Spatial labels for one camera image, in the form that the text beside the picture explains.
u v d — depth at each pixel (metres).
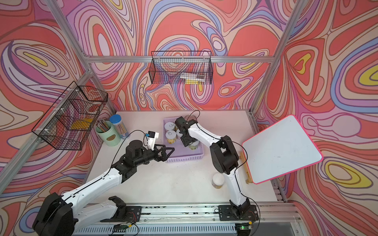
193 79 0.91
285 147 0.78
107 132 0.90
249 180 0.79
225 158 0.54
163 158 0.68
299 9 0.69
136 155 0.62
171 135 0.99
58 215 0.39
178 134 0.99
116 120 0.89
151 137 0.69
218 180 0.77
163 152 0.68
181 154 0.89
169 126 1.03
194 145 0.93
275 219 0.72
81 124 0.72
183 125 0.77
